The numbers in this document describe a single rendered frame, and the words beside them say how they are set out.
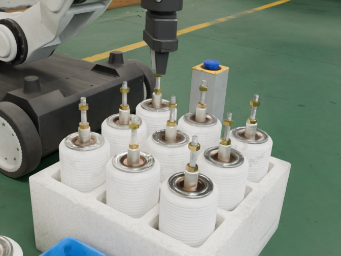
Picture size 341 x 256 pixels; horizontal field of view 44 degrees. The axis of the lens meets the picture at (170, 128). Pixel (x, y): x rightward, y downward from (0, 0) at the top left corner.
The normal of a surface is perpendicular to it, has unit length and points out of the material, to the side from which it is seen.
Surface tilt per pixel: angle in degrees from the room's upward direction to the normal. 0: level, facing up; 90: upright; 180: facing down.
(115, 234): 90
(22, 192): 0
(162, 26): 90
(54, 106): 46
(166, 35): 90
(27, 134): 61
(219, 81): 90
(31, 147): 80
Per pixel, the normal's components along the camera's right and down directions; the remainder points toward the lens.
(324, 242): 0.06, -0.90
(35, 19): -0.54, 0.33
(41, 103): 0.64, -0.43
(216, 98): 0.83, 0.29
